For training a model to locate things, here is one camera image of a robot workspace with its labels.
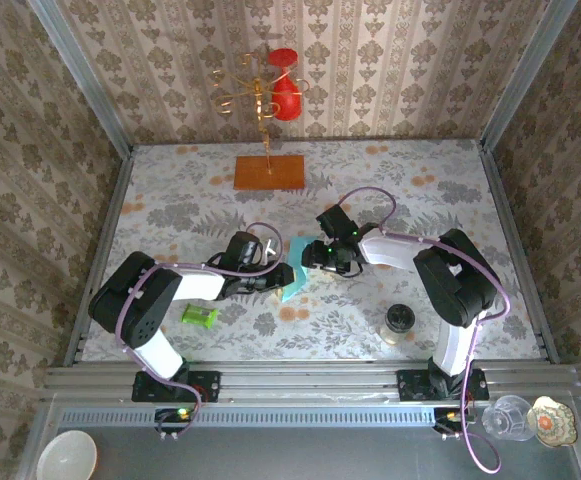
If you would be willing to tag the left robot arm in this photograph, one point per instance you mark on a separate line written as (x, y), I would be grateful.
(135, 300)

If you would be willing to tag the clear glass cup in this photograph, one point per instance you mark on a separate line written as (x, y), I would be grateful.
(505, 420)

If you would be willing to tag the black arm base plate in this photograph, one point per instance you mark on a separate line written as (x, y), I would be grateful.
(407, 387)
(212, 385)

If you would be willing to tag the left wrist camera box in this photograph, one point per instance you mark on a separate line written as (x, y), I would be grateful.
(270, 247)

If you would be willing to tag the green plastic pencil sharpener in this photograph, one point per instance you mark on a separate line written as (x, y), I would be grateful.
(197, 315)

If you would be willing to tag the floral patterned table cover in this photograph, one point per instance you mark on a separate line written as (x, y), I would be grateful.
(420, 165)

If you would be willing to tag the patterned scalloped small dish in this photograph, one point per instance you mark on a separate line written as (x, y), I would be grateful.
(552, 422)

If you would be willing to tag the small black controller board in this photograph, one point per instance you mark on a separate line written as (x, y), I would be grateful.
(170, 415)
(442, 415)

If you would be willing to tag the aluminium front rail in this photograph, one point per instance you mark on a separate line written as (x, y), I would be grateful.
(310, 382)

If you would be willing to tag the glass jar with black lid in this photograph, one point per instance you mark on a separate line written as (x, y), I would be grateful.
(400, 317)

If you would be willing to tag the white bowl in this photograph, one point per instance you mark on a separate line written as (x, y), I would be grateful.
(65, 457)

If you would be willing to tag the aluminium table side rail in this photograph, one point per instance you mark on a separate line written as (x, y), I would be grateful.
(109, 220)
(509, 225)

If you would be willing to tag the light blue cloth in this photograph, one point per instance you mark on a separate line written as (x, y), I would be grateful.
(297, 285)

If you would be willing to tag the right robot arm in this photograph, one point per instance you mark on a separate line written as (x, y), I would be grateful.
(460, 285)

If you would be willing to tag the red wine glass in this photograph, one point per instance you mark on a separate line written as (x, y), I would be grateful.
(286, 102)

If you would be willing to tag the aluminium frame post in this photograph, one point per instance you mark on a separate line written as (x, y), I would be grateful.
(81, 75)
(526, 75)

